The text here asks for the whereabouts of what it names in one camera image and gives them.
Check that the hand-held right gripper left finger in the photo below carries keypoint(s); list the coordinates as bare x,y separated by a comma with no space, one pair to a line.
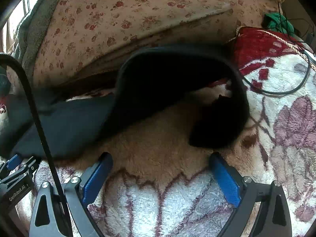
95,180

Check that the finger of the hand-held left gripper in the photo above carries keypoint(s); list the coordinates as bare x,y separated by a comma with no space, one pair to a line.
28,165
13,161

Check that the green cloth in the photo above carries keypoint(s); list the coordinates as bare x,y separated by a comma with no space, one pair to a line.
274,21

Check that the red cloth with gold trim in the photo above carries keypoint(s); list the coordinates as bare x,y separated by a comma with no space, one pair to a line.
254,42

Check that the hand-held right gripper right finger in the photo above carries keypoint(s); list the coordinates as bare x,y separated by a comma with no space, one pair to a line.
226,182

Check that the floral beige pillow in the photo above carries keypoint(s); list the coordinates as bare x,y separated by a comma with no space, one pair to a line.
123,17

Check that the black pants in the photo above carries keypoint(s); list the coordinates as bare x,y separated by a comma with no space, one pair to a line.
148,84

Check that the white purple fleece blanket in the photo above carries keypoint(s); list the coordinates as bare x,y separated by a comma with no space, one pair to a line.
284,128

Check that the window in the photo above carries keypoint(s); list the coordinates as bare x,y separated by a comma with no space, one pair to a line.
29,3

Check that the grey fleece blanket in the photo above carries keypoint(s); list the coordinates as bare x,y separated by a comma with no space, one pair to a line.
34,24

